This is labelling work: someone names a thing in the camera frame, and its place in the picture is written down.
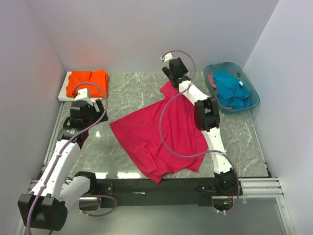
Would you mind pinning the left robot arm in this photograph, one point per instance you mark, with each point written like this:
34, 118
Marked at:
46, 206

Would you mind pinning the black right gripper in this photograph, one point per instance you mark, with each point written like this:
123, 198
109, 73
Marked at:
166, 70

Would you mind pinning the salmon t shirt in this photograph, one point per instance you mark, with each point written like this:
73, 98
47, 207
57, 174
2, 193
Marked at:
212, 84

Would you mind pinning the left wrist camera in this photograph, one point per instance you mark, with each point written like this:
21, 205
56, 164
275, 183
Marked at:
83, 94

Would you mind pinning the pink t shirt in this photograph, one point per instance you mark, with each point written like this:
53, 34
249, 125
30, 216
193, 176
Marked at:
138, 134

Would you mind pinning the blue t shirt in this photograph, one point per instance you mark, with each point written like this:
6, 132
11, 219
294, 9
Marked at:
229, 92

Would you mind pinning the orange folded t shirt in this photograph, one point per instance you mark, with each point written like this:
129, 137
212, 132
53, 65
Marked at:
99, 78

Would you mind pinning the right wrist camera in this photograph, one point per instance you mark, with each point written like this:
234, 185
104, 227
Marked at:
166, 57

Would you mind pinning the white foam pad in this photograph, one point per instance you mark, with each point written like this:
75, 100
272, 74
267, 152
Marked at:
62, 94

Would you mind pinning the teal plastic basket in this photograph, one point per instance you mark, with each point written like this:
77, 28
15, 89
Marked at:
236, 71

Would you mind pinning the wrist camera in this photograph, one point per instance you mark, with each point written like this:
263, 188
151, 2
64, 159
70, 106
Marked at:
166, 57
83, 94

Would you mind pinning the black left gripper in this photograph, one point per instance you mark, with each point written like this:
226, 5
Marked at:
98, 114

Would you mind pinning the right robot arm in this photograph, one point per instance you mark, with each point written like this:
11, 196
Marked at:
207, 121

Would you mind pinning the aluminium frame rail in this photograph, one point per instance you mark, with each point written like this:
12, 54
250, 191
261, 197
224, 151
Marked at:
260, 188

